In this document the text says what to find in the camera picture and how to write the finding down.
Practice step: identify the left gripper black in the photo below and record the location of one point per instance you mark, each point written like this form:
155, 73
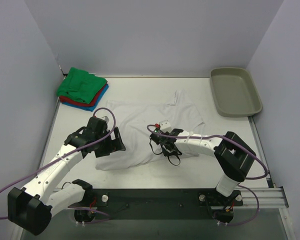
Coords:
109, 145

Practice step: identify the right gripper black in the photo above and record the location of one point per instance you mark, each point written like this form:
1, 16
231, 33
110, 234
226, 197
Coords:
168, 147

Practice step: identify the white t shirt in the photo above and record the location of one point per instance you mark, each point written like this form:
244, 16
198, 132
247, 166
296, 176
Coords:
132, 119

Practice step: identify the blue t shirt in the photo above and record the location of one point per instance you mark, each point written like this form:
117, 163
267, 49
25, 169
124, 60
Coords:
85, 106

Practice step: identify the red t shirt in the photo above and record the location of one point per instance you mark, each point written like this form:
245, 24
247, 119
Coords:
83, 99

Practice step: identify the green t shirt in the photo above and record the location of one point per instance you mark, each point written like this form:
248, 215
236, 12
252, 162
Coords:
79, 83

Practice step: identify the grey plastic tray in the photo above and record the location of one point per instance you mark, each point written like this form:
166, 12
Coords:
234, 92

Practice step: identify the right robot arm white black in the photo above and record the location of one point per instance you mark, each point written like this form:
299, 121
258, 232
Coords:
233, 155

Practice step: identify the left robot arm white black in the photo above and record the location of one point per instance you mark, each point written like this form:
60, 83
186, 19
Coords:
33, 206

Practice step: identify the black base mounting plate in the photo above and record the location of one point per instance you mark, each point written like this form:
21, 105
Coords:
152, 213

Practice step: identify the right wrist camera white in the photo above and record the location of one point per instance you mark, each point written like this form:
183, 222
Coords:
164, 126

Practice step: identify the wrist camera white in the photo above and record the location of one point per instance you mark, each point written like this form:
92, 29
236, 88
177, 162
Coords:
106, 118
164, 126

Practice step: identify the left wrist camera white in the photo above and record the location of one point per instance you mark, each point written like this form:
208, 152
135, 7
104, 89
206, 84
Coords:
106, 118

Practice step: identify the aluminium rail profile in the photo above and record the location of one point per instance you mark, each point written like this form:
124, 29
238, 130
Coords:
265, 197

